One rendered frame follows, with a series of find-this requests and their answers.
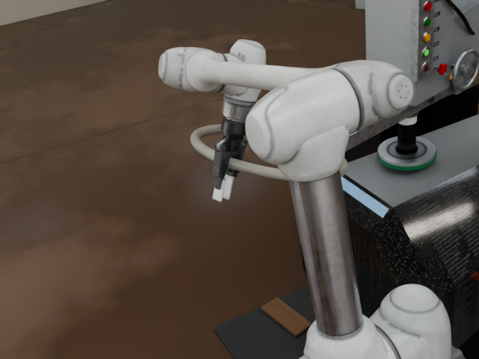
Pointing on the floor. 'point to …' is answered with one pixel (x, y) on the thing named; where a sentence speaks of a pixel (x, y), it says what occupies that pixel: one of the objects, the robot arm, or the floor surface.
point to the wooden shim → (286, 316)
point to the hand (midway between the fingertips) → (222, 187)
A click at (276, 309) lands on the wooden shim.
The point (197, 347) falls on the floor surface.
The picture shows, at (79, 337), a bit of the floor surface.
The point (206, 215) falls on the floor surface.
